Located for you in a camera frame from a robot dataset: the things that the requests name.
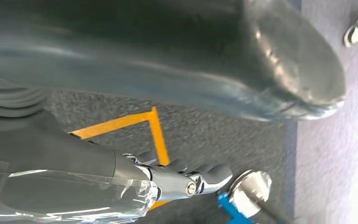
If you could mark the yellow floor tape rectangle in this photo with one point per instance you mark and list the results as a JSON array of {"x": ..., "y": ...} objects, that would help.
[{"x": 120, "y": 123}]

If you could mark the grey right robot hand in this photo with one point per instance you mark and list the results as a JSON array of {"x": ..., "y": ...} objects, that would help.
[{"x": 58, "y": 154}]

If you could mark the chrome stanchion with round base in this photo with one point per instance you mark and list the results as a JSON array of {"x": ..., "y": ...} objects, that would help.
[{"x": 250, "y": 191}]

